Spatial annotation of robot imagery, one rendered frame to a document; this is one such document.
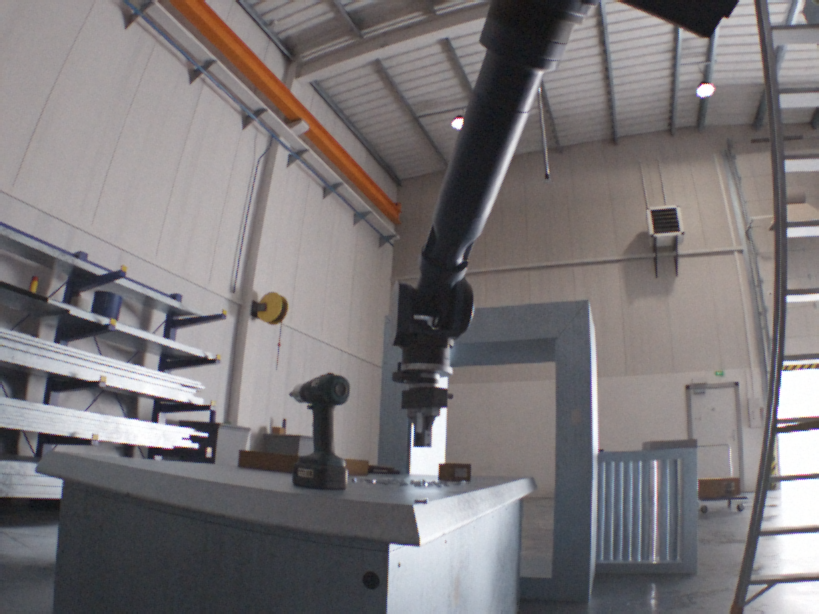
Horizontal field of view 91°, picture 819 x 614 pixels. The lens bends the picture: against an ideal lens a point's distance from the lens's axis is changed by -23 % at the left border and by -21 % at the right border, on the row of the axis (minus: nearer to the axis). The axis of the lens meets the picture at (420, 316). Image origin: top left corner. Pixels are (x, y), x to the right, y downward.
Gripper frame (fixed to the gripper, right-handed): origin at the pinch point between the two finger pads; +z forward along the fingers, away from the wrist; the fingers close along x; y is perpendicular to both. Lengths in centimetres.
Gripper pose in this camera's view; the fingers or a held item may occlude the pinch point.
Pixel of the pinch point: (422, 440)
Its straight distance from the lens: 130.3
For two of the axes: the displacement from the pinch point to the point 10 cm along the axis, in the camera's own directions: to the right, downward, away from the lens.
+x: -6.4, 1.9, 7.5
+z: -0.4, 9.6, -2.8
